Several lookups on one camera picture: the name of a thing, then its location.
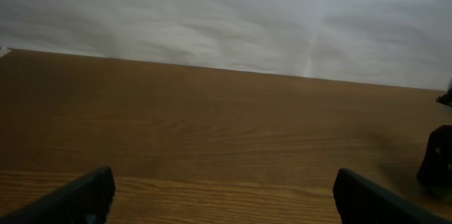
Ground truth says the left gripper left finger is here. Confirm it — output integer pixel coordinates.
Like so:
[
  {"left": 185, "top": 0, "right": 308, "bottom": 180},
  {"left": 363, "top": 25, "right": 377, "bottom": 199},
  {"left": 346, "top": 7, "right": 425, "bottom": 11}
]
[{"left": 0, "top": 165, "right": 117, "bottom": 224}]

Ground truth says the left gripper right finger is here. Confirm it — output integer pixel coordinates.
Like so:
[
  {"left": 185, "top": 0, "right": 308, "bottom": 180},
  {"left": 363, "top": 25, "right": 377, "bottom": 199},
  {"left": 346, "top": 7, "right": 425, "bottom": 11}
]
[{"left": 332, "top": 167, "right": 452, "bottom": 224}]

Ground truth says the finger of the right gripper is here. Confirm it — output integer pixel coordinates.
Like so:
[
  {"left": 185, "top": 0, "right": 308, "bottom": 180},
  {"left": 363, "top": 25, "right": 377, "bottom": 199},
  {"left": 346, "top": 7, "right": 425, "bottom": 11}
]
[{"left": 417, "top": 124, "right": 452, "bottom": 188}]

